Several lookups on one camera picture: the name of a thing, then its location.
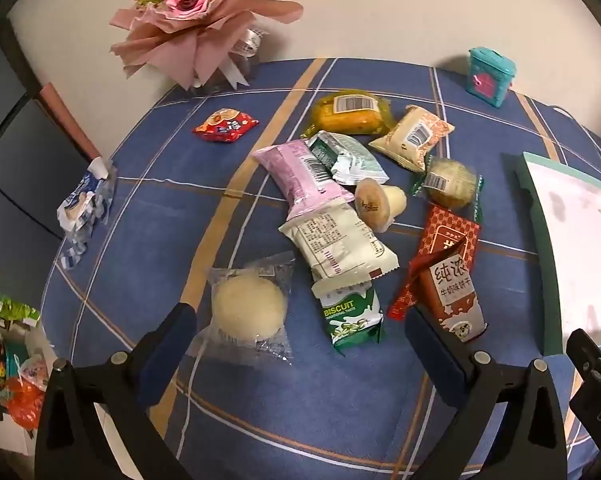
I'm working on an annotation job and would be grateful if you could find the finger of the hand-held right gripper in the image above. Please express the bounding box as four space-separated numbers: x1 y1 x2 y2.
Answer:
566 329 601 387

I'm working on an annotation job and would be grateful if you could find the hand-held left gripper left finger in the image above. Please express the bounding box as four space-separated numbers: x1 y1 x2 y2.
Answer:
34 300 198 480

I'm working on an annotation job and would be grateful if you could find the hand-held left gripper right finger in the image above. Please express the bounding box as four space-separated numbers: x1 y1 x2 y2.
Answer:
404 302 568 480

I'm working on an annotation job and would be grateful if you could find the red brown biscuit packet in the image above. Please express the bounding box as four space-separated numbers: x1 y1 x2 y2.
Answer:
409 237 487 343

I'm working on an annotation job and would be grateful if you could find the round white bun packet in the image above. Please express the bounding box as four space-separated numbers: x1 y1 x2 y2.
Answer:
190 251 296 366

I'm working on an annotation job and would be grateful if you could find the green biscuit packet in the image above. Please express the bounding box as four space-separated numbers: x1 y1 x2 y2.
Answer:
311 277 384 351

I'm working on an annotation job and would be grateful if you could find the white tray with green rim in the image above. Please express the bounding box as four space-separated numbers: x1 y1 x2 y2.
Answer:
514 151 601 356

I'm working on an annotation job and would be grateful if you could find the red patterned cake packet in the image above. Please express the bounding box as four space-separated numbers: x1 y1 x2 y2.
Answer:
387 205 481 321

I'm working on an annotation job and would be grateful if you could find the white cream snack packet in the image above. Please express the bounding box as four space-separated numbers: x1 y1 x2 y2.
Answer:
279 199 399 281

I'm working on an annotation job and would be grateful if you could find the yellow jelly cup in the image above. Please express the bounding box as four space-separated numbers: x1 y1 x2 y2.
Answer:
354 178 407 233

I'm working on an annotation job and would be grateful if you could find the pink snack packet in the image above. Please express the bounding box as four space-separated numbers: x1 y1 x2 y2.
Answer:
252 140 348 221

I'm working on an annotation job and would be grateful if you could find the yellow cake packet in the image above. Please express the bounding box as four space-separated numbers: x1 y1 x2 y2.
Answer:
303 89 393 136

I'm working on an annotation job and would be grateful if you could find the box of assorted snacks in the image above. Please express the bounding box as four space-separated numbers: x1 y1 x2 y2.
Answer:
0 280 56 431

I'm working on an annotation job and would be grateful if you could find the blue checked tablecloth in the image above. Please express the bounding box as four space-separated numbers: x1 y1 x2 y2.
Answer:
39 57 601 480

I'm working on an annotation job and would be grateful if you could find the blue white crumpled wrapper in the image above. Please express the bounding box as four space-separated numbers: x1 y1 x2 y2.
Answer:
56 156 117 271

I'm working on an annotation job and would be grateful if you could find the green wrapped round pastry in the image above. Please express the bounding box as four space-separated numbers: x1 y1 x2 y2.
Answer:
410 156 483 221

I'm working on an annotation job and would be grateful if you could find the small red snack packet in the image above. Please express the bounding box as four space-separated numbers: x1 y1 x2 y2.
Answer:
191 108 259 144

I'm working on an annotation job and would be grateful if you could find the pale green snack packet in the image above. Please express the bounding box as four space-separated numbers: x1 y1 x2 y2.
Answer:
307 131 390 185

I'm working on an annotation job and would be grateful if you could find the beige bread packet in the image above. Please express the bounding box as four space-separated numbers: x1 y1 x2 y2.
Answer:
368 105 455 173

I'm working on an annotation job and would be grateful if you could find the dark grey cabinet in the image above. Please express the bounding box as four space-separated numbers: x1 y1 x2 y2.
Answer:
0 20 96 301

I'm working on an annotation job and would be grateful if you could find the teal toy box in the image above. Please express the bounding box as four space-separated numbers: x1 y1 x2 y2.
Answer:
465 47 517 108

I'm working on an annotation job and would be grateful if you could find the pink flower bouquet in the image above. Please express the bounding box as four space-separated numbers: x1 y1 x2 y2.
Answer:
108 0 305 92

